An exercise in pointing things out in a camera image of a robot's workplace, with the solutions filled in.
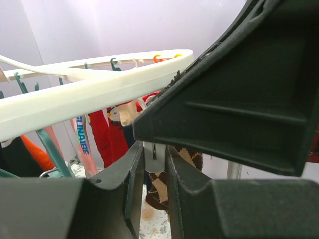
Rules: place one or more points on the orange t-shirt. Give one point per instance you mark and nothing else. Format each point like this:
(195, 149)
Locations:
(38, 154)

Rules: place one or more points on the white clothes rack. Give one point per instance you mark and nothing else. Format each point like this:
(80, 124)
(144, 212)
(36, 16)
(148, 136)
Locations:
(234, 170)

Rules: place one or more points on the navy beige red sock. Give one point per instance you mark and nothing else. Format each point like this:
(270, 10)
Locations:
(124, 114)

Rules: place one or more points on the black striped sock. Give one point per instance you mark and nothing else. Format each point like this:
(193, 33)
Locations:
(16, 159)

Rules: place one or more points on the brown argyle sock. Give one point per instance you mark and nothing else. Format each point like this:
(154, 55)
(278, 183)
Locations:
(157, 196)

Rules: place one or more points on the pink patterned sock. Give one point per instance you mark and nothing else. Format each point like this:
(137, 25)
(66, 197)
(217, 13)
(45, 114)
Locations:
(83, 146)
(49, 130)

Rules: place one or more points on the white sock clip hanger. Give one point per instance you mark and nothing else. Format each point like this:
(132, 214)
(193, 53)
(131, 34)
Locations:
(88, 90)

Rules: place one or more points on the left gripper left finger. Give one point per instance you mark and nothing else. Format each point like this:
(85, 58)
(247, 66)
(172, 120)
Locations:
(34, 208)

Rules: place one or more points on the white hanger clip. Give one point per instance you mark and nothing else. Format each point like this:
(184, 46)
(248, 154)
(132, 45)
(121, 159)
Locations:
(154, 155)

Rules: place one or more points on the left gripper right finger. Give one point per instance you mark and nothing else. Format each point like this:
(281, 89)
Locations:
(203, 208)

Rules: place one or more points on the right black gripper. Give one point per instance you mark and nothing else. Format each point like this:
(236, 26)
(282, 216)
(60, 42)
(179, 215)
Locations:
(253, 96)

